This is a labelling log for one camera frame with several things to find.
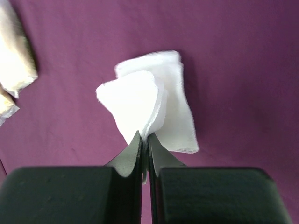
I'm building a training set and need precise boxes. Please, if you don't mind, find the white gauze pad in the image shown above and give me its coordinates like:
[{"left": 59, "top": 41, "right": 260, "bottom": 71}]
[
  {"left": 95, "top": 70, "right": 169, "bottom": 185},
  {"left": 114, "top": 50, "right": 199, "bottom": 154}
]

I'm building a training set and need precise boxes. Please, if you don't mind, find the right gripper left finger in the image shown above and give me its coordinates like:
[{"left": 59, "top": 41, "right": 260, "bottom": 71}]
[{"left": 0, "top": 133, "right": 143, "bottom": 224}]

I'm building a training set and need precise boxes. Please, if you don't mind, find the gauze packet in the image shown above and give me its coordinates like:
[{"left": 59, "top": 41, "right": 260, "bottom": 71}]
[
  {"left": 0, "top": 0, "right": 38, "bottom": 98},
  {"left": 0, "top": 86, "right": 19, "bottom": 126}
]

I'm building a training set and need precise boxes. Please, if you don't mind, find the purple cloth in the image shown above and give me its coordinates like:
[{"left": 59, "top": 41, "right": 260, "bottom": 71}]
[{"left": 0, "top": 0, "right": 299, "bottom": 223}]

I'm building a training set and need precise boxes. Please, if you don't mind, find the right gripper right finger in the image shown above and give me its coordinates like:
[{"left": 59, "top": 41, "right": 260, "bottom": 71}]
[{"left": 148, "top": 134, "right": 292, "bottom": 224}]

